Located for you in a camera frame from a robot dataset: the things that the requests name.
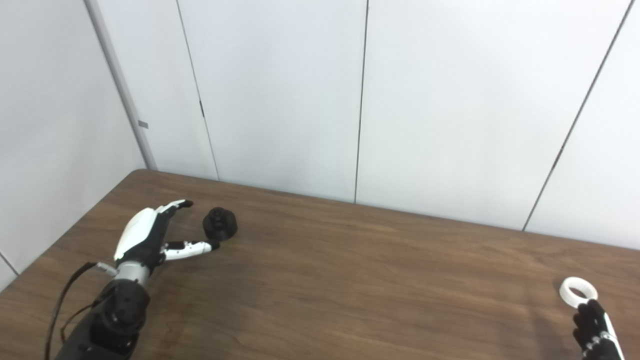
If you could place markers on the round black part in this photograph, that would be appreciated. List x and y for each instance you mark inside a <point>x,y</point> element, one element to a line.
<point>220,225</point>

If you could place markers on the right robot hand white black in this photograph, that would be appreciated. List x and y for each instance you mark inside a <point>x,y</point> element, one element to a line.
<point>595,332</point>

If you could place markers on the grey wall corner post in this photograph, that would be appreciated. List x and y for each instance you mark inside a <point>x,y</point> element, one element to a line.
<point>122,85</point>

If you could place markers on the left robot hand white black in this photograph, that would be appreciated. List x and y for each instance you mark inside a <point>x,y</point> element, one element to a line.
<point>137,230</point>

